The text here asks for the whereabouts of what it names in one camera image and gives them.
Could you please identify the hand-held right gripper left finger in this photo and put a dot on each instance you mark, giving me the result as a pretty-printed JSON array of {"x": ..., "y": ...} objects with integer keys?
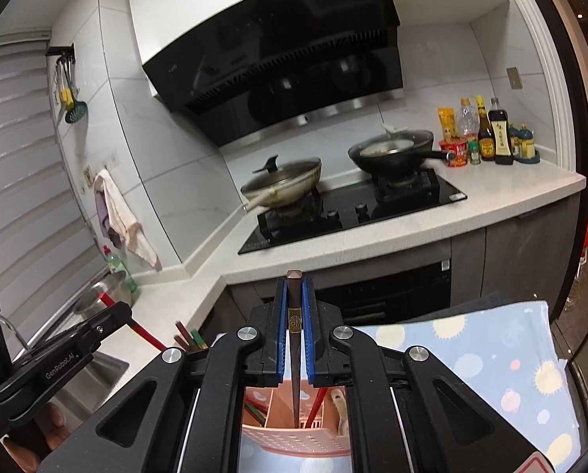
[{"x": 281, "y": 330}]

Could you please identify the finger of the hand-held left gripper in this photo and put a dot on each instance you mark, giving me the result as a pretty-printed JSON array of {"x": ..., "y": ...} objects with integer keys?
[{"x": 87, "y": 327}]

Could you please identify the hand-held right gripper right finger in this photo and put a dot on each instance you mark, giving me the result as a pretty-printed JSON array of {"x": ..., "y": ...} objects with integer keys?
[{"x": 307, "y": 330}]

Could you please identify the dark brown chopstick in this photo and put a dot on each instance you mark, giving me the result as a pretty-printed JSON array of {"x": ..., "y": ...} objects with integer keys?
[{"x": 294, "y": 305}]

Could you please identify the red chopstick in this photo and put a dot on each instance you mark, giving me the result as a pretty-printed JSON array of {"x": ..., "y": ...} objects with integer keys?
[
  {"x": 317, "y": 406},
  {"x": 254, "y": 410},
  {"x": 141, "y": 330}
]

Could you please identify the green chopstick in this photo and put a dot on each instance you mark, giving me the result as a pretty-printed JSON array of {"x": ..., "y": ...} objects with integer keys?
[{"x": 199, "y": 340}]

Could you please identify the white ceramic spoon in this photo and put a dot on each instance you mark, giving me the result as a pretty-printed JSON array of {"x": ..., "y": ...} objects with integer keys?
[{"x": 340, "y": 411}]

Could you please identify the maroon chopstick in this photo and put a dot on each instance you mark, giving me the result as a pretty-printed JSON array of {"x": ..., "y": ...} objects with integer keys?
[{"x": 181, "y": 335}]

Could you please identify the pink perforated utensil holder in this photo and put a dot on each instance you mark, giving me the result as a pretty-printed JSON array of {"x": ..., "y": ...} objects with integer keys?
[{"x": 294, "y": 441}]

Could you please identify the person's left hand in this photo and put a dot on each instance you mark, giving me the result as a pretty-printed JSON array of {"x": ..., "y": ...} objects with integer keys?
[{"x": 52, "y": 426}]

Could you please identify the stainless steel pot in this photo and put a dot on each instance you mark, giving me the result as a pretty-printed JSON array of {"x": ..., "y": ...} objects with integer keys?
[{"x": 102, "y": 288}]

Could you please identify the stainless steel sink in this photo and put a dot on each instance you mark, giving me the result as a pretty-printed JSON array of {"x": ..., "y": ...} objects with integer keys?
[{"x": 102, "y": 374}]

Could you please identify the chrome faucet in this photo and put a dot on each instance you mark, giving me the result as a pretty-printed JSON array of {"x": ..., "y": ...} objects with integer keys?
[{"x": 13, "y": 332}]

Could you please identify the green dish soap bottle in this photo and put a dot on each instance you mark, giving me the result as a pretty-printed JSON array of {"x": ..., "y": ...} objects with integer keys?
[{"x": 124, "y": 271}]

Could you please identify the black built-in oven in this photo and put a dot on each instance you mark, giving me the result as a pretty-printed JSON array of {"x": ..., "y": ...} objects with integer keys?
[{"x": 382, "y": 290}]

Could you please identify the purple towel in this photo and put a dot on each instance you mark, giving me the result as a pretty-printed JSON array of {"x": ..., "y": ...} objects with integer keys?
[{"x": 107, "y": 221}]

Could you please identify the pink white towel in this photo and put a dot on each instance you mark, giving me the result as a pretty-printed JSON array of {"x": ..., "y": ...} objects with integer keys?
[{"x": 126, "y": 221}]

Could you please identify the black gas stove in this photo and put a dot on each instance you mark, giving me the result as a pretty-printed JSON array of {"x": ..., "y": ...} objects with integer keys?
[{"x": 348, "y": 217}]

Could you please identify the steel wok with lid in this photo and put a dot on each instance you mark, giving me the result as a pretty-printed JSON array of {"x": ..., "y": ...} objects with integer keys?
[{"x": 284, "y": 187}]

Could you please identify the white window blind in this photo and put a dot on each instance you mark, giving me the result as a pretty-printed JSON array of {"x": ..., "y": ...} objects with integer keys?
[{"x": 18, "y": 182}]

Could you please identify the black wok with glass lid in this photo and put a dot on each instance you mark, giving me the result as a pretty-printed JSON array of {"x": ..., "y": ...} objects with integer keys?
[{"x": 387, "y": 160}]

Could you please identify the blue dotted tablecloth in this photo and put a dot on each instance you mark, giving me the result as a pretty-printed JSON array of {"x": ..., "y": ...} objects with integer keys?
[{"x": 495, "y": 354}]

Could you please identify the red noodle cup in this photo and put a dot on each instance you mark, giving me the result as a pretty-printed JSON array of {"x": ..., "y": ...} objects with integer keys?
[{"x": 454, "y": 153}]

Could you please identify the yellow kitchen tool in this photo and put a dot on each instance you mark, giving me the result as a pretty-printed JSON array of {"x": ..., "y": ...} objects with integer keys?
[{"x": 65, "y": 97}]

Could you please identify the small green cap jar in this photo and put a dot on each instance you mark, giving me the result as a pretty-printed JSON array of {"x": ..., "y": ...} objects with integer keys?
[{"x": 474, "y": 153}]

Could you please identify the yellow seasoning packet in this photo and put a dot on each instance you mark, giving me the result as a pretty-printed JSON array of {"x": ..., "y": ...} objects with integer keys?
[{"x": 446, "y": 123}]

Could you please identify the clear plastic bottle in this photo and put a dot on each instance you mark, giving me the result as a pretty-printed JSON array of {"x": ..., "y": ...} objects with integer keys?
[{"x": 467, "y": 120}]

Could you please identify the yellow cap sauce bottle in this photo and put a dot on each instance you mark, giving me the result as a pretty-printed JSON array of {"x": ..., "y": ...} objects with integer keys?
[{"x": 485, "y": 135}]

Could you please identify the black range hood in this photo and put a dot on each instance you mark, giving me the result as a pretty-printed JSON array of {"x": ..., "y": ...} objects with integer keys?
[{"x": 274, "y": 59}]

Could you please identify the dark soy sauce bottle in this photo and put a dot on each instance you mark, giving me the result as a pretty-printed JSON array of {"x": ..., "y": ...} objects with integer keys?
[{"x": 500, "y": 138}]

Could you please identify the seasoning jar rack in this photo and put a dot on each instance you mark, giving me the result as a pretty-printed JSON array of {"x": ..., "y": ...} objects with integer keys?
[{"x": 525, "y": 145}]

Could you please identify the wall outlet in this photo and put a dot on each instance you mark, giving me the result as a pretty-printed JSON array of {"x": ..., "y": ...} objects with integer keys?
[{"x": 88, "y": 176}]

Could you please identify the black wall hook rack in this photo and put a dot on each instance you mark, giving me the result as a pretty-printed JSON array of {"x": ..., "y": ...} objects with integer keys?
[{"x": 60, "y": 51}]

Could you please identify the brown wall switch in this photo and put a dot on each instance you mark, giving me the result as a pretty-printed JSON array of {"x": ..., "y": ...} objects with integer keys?
[{"x": 514, "y": 78}]

